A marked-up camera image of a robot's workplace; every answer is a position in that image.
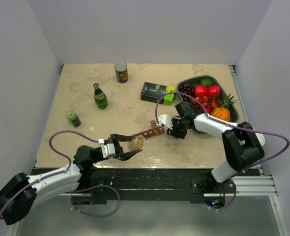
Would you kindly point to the black mounting base plate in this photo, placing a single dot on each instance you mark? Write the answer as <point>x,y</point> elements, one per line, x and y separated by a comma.
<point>189,185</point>

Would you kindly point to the small green lidded jar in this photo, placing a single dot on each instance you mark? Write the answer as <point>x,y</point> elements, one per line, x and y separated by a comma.
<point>73,118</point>

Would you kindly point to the red apple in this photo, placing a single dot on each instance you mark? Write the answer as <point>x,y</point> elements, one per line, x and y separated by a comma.
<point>200,91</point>
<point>213,90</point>

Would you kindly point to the green glass bottle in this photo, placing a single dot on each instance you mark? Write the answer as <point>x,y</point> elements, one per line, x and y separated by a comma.
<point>100,97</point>

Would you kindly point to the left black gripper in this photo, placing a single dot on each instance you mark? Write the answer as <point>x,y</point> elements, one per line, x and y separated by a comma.
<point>116,138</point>

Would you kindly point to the black green product box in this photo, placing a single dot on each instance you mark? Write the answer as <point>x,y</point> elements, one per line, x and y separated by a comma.
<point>153,92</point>

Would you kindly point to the red cherries cluster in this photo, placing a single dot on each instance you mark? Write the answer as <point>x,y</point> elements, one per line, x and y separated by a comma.
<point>210,103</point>

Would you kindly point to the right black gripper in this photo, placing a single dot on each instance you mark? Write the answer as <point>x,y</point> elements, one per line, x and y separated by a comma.
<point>173,132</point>

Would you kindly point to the red apple left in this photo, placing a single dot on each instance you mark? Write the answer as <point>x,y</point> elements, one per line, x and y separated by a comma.
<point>200,91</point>

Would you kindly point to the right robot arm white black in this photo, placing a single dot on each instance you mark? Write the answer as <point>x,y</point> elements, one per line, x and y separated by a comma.
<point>241,145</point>

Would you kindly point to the grey fruit tray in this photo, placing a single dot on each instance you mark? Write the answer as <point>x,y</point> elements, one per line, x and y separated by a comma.
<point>195,81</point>

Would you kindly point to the green lime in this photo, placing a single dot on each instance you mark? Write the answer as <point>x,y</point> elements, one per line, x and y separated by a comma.
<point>207,82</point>

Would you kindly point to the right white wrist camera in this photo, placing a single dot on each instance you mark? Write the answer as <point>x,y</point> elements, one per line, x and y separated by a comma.
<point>165,121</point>

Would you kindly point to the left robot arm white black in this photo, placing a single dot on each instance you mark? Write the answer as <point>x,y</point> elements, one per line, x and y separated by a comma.
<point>23,192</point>

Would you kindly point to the dark red grapes bunch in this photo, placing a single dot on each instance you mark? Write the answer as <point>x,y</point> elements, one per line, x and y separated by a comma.
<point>189,90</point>

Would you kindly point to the orange labelled tin can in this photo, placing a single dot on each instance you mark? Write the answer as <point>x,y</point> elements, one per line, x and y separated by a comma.
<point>121,72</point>

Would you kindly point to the aluminium frame rail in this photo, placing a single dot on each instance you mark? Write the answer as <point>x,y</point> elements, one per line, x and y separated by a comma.
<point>255,184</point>

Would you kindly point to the small pineapple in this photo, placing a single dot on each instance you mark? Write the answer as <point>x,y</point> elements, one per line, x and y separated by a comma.
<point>223,112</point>

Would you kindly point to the clear pill jar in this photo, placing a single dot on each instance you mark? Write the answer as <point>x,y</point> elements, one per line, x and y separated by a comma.
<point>136,143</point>

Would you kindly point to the white paper cup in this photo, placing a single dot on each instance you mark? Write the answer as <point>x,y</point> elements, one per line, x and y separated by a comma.
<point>261,138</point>

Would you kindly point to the red apple right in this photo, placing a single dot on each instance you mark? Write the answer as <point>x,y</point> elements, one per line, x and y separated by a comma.
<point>213,90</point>

